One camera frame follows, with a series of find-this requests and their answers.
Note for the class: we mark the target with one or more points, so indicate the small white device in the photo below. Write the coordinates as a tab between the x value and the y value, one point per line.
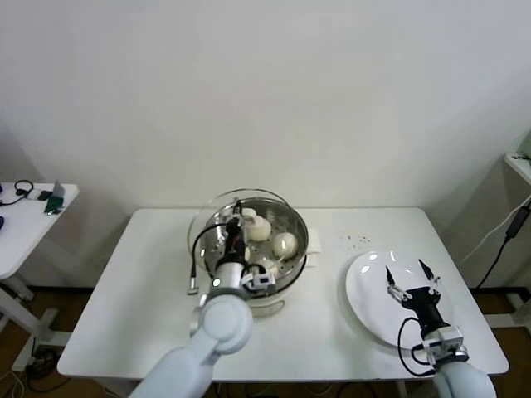
36	195

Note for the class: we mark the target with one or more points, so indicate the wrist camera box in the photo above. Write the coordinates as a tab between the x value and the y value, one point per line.
444	342
261	282

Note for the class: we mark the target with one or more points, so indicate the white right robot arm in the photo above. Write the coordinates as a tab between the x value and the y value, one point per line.
464	381

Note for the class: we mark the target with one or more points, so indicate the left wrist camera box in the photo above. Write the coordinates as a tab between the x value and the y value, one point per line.
261	282

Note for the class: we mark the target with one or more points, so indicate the round glass pot lid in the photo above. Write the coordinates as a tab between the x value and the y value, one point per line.
252	215

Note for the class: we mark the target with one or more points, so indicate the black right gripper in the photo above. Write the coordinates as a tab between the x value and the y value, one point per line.
423	302

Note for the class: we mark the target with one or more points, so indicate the stainless steel steamer basket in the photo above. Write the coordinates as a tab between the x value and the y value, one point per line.
300	248

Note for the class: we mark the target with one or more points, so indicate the cream electric cooker base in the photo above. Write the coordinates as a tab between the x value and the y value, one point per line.
290	286

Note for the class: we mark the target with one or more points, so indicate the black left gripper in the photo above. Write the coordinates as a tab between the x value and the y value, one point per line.
234	240

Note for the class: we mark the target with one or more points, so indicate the white side table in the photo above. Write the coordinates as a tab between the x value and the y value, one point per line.
25	236

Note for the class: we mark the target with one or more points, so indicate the large white plate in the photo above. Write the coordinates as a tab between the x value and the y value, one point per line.
365	298

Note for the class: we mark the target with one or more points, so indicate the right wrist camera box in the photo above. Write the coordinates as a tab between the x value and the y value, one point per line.
444	342

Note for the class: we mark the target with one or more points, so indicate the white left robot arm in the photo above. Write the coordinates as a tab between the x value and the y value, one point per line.
224	323

